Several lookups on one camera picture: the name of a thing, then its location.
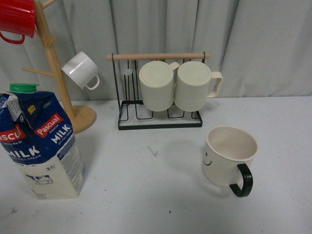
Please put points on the blue white milk carton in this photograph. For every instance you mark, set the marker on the blue white milk carton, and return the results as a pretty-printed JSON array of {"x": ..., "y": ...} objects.
[{"x": 38, "y": 136}]

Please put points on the left cream ribbed mug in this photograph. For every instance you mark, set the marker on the left cream ribbed mug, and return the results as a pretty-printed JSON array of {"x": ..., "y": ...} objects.
[{"x": 157, "y": 84}]

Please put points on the cream ribbed mug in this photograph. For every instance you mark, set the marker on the cream ribbed mug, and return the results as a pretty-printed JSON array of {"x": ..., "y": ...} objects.
[
  {"x": 194, "y": 84},
  {"x": 157, "y": 84}
]

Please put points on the right cream ribbed mug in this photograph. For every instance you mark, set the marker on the right cream ribbed mug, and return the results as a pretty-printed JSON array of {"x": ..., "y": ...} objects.
[{"x": 194, "y": 84}]

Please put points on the wooden mug tree stand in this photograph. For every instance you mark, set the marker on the wooden mug tree stand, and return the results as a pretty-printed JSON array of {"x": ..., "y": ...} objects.
[{"x": 82, "y": 117}]

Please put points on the white mug on tree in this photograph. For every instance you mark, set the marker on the white mug on tree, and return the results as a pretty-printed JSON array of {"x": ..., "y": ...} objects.
[{"x": 82, "y": 71}]

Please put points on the grey curtain backdrop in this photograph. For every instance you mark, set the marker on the grey curtain backdrop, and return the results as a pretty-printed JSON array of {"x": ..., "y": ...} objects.
[{"x": 263, "y": 48}]

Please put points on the red mug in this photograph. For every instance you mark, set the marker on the red mug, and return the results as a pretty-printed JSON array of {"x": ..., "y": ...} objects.
[{"x": 17, "y": 17}]

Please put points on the black wire cup rack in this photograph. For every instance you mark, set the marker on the black wire cup rack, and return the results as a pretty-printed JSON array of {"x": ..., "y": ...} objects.
[{"x": 132, "y": 114}]

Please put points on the cream mug black handle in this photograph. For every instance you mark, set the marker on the cream mug black handle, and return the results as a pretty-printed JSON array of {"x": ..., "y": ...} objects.
[{"x": 229, "y": 153}]

